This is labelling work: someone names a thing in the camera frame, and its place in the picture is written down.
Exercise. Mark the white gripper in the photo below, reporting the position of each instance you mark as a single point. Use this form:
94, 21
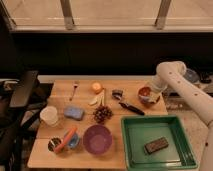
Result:
154, 94

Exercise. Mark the dark object on shelf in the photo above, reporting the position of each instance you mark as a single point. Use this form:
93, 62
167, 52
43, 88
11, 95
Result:
205, 77

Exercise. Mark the small metal tin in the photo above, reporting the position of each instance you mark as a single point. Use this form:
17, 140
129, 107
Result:
53, 143

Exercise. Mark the blue sponge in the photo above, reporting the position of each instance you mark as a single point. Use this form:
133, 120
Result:
74, 112

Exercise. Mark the green plastic tray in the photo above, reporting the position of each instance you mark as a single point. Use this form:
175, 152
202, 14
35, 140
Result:
139, 130

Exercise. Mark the red-brown bowl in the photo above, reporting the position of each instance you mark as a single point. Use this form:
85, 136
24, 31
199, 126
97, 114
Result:
145, 91

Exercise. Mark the metal fork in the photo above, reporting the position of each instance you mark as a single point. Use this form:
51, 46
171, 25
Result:
75, 86

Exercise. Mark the orange fruit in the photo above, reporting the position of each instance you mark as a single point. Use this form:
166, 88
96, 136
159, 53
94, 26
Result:
97, 87

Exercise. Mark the small blue bowl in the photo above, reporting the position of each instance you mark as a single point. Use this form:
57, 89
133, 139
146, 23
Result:
74, 141

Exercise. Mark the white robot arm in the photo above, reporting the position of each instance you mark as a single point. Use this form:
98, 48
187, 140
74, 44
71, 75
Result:
171, 74

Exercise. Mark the dark chocolate bar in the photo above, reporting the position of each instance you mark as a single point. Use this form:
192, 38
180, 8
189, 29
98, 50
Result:
156, 145

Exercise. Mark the bunch of dark grapes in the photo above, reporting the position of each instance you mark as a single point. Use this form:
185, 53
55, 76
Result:
102, 113

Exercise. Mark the small grey-blue towel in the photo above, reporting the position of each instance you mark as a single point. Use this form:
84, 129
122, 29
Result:
147, 99

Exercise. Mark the black handled peeler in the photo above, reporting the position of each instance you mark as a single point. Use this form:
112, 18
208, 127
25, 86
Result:
118, 95

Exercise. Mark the black office chair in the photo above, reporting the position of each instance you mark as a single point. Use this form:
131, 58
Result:
22, 110

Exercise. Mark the grey metal plate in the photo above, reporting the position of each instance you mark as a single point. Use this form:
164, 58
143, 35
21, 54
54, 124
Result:
191, 76

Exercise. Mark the white plastic cup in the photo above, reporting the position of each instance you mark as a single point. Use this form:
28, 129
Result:
49, 115

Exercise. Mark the orange carrot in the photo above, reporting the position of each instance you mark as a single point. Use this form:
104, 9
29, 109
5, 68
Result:
66, 139

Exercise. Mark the purple bowl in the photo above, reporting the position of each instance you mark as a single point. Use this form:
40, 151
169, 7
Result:
97, 139

